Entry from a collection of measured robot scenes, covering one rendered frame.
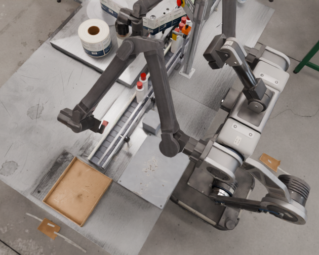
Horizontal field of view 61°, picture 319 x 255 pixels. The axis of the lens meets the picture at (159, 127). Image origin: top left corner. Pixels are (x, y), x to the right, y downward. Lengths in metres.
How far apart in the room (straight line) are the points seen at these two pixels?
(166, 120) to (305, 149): 2.11
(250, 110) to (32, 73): 1.50
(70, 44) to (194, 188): 1.42
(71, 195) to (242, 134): 1.04
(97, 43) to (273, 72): 1.11
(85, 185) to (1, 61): 2.06
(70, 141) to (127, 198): 0.50
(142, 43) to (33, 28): 2.66
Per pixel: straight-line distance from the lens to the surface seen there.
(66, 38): 2.09
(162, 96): 0.96
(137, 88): 1.57
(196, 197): 2.22
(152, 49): 0.92
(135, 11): 1.36
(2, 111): 1.99
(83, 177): 1.65
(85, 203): 1.63
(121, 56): 0.96
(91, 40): 1.85
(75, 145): 1.73
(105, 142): 1.64
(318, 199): 2.85
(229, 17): 1.25
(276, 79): 1.15
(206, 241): 2.45
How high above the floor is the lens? 2.41
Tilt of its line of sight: 68 degrees down
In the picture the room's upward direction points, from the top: 5 degrees clockwise
